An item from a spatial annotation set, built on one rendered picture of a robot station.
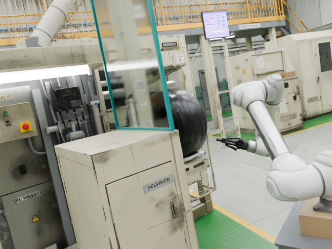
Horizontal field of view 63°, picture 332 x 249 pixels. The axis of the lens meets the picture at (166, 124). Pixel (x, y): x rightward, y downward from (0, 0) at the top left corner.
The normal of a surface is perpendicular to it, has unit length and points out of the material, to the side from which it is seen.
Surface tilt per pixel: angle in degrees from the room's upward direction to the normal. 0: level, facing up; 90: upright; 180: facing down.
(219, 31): 90
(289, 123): 90
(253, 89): 49
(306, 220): 90
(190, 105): 62
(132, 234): 90
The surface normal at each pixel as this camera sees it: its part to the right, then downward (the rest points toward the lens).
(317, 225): -0.59, 0.21
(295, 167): -0.09, -0.67
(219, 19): 0.38, 0.04
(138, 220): 0.58, 0.00
